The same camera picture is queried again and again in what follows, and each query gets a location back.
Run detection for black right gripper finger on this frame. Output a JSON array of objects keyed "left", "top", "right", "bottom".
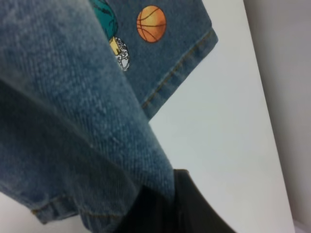
[{"left": 115, "top": 169, "right": 234, "bottom": 233}]

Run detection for children's blue denim shorts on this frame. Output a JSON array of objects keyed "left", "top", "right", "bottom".
[{"left": 0, "top": 0, "right": 218, "bottom": 233}]

